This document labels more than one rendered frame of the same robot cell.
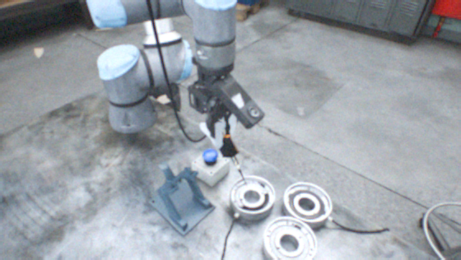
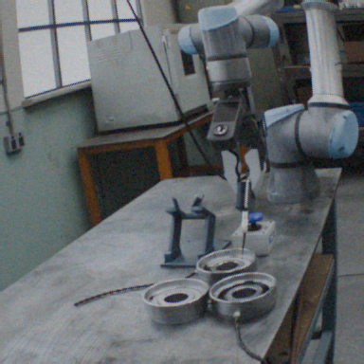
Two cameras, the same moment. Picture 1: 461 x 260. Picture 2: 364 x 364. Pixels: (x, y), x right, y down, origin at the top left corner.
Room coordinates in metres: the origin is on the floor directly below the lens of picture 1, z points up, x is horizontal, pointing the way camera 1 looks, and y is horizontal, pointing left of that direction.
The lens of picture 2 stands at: (0.15, -0.86, 1.19)
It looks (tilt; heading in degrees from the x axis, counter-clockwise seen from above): 13 degrees down; 75
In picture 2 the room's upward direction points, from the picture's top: 10 degrees counter-clockwise
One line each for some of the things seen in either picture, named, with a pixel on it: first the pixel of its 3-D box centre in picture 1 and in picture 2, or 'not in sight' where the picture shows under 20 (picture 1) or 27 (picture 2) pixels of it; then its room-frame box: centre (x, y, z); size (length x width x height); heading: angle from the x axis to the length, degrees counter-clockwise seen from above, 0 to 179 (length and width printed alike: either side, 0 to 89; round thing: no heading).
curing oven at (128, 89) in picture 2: not in sight; (154, 73); (0.99, 2.46, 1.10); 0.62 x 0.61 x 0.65; 50
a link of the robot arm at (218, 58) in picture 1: (214, 51); (228, 71); (0.51, 0.03, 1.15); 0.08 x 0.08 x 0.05
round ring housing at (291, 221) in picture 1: (288, 244); (176, 301); (0.30, -0.12, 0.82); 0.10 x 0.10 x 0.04
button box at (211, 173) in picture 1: (209, 165); (256, 237); (0.52, 0.05, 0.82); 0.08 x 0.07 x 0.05; 50
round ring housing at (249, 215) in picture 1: (251, 198); (227, 270); (0.42, -0.05, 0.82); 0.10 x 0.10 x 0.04
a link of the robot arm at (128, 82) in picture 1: (124, 72); (288, 131); (0.75, 0.31, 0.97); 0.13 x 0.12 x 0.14; 119
